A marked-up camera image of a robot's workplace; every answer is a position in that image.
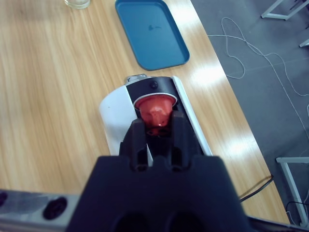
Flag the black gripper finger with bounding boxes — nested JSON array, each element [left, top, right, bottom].
[[169, 112, 194, 171], [119, 119, 149, 172]]

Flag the red coffee capsule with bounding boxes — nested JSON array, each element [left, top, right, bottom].
[[133, 93, 178, 136]]

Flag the clear glass cup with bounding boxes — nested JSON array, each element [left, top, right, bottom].
[[63, 0, 92, 10]]

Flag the white capsule coffee machine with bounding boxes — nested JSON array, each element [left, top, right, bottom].
[[100, 74, 213, 158]]

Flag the teal plastic tray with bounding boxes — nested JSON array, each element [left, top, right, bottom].
[[114, 0, 190, 72]]

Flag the black machine power cable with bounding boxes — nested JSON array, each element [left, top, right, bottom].
[[239, 174, 275, 202]]

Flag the white metal table frame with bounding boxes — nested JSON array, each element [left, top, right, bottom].
[[260, 0, 309, 21], [276, 156, 309, 228]]

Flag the white floor cable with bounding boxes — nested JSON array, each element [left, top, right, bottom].
[[207, 16, 309, 137]]

